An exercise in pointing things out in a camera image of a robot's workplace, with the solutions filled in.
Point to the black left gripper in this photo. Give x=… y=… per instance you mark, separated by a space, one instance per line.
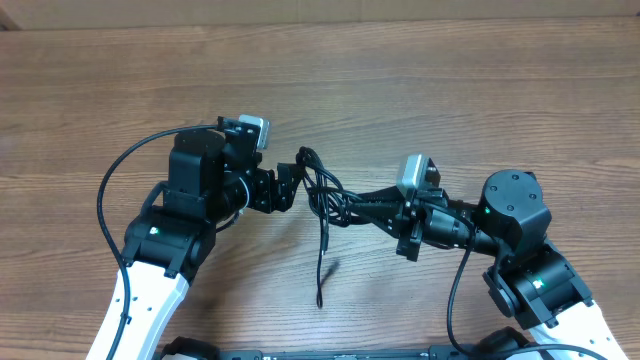
x=265 y=190

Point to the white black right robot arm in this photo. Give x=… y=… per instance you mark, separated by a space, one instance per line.
x=529 y=281

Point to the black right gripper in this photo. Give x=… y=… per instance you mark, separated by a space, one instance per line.
x=411 y=226

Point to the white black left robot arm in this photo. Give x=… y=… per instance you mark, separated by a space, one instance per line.
x=213 y=175

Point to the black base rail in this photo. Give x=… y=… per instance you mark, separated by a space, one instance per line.
x=350 y=355

